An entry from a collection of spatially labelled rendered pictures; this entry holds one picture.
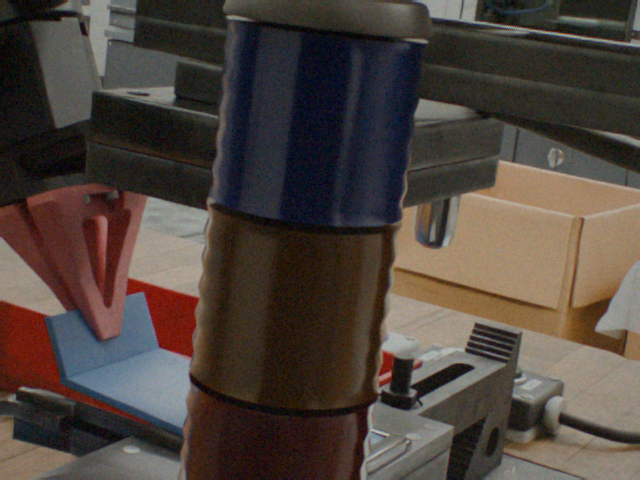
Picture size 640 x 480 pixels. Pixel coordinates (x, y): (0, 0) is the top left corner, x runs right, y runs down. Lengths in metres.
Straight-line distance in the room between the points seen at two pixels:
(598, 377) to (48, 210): 0.57
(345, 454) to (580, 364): 0.84
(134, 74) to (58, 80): 5.95
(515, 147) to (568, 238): 2.62
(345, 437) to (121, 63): 6.37
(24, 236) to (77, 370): 0.07
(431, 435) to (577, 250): 2.22
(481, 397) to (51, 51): 0.33
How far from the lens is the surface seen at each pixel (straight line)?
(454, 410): 0.73
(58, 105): 0.60
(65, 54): 0.61
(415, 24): 0.23
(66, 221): 0.60
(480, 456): 0.80
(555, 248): 2.82
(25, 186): 0.61
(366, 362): 0.24
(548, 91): 0.45
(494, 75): 0.46
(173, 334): 0.92
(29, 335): 0.84
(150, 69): 6.48
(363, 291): 0.24
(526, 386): 0.90
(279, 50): 0.23
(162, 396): 0.60
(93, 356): 0.62
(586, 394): 1.01
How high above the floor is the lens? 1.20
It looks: 13 degrees down
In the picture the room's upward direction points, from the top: 7 degrees clockwise
